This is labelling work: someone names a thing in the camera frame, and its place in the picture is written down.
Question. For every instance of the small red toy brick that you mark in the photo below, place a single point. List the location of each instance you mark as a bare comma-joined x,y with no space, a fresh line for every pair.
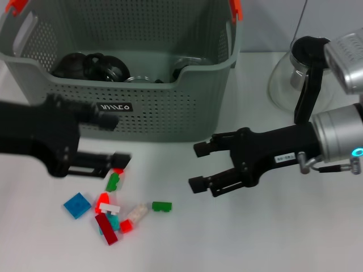
119,171
126,226

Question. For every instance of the white toy brick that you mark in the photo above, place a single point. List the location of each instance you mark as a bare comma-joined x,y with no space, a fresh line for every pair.
109,208

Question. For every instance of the beige translucent toy brick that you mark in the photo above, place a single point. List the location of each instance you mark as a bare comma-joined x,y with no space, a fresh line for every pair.
137,212

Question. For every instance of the green toy brick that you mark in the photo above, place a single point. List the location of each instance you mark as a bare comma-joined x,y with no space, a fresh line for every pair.
113,182
161,206

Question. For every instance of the silver vented right wrist box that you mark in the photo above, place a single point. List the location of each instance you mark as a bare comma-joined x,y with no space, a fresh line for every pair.
348,62

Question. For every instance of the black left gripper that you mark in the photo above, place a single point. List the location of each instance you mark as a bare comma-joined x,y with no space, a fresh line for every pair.
34,130

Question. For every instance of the black clay teapot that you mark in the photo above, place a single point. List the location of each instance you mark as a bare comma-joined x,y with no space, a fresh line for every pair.
71,65

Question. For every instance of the glass teacup black sleeve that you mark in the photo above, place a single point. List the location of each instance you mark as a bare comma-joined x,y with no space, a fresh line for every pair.
181,66
137,78
113,69

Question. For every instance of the dark red long brick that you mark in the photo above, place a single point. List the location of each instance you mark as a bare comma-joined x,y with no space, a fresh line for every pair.
107,231

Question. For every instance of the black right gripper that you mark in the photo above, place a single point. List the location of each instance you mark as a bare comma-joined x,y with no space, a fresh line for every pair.
272,147

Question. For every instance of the teal toy brick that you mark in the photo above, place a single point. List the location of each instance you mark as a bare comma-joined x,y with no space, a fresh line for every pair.
114,222

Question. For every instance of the orange-red toy brick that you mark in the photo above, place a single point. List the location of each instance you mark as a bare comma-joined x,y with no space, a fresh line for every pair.
102,199

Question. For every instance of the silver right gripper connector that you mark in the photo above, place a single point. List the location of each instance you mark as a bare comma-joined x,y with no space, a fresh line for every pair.
303,163

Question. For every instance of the blue toy plate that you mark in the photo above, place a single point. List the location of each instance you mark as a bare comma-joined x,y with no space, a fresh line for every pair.
77,205

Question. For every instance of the grey-green perforated storage bin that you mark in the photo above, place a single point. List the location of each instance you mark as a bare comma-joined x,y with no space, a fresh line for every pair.
170,113

